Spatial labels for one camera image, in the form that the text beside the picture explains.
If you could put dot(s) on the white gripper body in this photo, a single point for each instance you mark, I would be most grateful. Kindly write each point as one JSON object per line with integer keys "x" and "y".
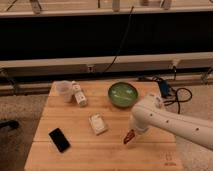
{"x": 134, "y": 138}

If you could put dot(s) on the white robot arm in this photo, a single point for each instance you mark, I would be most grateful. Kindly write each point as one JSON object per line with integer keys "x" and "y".
{"x": 149, "y": 111}

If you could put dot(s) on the green bowl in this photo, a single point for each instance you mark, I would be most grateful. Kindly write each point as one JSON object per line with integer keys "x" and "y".
{"x": 122, "y": 94}

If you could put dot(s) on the blue power adapter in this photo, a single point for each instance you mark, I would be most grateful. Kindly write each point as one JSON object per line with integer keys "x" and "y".
{"x": 164, "y": 88}

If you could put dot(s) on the white plastic bottle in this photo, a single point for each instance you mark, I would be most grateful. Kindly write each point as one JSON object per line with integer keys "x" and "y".
{"x": 79, "y": 95}

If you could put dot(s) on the black smartphone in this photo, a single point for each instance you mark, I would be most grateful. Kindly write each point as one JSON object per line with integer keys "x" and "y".
{"x": 59, "y": 140}

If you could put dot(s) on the clear plastic cup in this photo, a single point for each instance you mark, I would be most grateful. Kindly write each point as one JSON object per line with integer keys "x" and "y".
{"x": 64, "y": 90}

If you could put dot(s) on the black chair base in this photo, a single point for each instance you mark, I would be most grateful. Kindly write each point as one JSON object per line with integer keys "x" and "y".
{"x": 13, "y": 124}

